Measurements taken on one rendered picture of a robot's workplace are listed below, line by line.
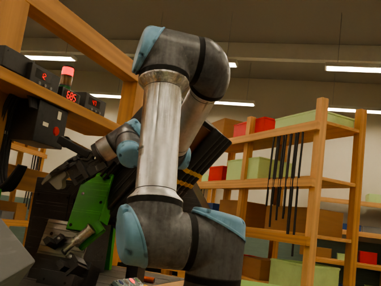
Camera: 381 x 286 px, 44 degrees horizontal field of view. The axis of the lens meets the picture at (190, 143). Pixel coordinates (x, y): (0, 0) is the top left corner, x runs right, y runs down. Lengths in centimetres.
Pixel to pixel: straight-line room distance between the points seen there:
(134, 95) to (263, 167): 235
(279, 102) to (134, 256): 994
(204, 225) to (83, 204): 77
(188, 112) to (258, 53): 774
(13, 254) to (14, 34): 163
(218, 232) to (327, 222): 320
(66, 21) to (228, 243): 135
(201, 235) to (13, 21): 115
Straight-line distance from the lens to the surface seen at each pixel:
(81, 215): 163
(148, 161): 96
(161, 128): 98
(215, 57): 109
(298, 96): 1078
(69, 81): 208
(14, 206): 818
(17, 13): 183
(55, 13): 200
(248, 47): 901
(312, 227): 385
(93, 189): 165
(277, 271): 419
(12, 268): 19
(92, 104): 202
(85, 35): 215
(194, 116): 123
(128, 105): 254
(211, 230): 94
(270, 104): 1076
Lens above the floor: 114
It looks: 10 degrees up
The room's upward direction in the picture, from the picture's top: 8 degrees clockwise
